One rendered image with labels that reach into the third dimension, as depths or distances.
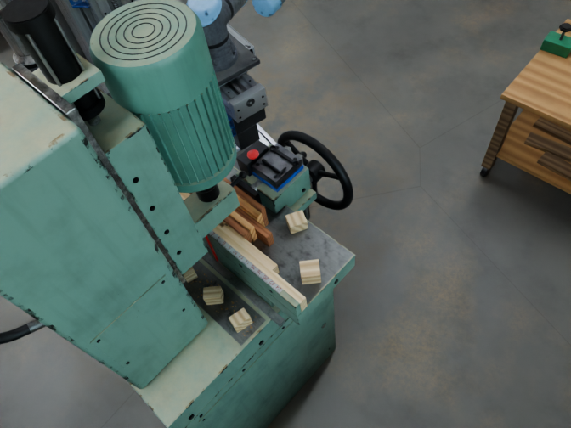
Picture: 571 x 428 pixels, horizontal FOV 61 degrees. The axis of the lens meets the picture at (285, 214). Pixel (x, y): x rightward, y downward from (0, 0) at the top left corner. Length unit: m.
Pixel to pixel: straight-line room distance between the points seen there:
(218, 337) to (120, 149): 0.62
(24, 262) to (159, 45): 0.36
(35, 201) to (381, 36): 2.72
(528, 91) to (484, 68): 0.91
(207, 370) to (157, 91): 0.70
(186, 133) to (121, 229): 0.19
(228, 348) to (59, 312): 0.49
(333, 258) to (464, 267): 1.14
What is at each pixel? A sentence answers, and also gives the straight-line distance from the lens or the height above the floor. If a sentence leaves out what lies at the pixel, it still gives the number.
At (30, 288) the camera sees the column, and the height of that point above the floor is 1.34.
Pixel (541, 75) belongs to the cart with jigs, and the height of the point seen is 0.53.
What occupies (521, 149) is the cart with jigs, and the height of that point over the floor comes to 0.18.
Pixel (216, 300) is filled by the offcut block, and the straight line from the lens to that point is 1.25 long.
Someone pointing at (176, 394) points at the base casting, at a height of 0.80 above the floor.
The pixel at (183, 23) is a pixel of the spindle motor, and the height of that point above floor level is 1.50.
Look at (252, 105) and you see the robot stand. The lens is 1.77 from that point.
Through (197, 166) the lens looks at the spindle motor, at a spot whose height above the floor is 1.27.
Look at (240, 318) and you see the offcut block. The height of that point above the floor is 0.84.
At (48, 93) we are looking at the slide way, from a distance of 0.75.
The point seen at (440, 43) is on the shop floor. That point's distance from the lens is 3.18.
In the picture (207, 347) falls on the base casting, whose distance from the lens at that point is 1.24.
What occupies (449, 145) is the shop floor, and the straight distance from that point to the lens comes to 2.61.
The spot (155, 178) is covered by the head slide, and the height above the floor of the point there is 1.31.
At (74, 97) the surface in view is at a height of 1.51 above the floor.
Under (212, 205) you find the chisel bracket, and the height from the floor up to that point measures 1.07.
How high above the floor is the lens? 1.95
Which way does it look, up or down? 57 degrees down
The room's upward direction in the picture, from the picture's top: 10 degrees counter-clockwise
